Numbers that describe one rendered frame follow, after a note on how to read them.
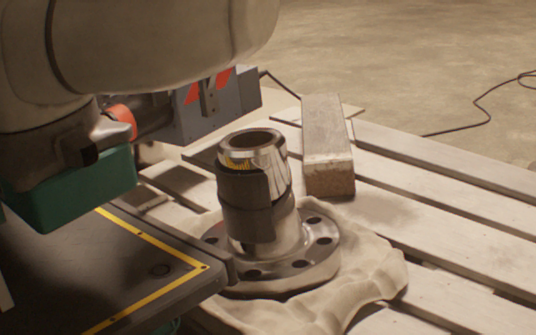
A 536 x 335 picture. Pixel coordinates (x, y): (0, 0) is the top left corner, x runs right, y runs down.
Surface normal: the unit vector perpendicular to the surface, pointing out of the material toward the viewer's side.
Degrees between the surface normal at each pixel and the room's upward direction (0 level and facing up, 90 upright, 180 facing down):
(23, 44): 87
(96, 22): 77
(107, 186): 90
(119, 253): 0
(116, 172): 90
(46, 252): 0
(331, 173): 90
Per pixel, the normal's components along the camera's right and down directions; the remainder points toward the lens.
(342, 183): -0.01, 0.42
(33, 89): -0.06, 0.68
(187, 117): 0.78, 0.18
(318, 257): -0.12, -0.90
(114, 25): -0.32, 0.34
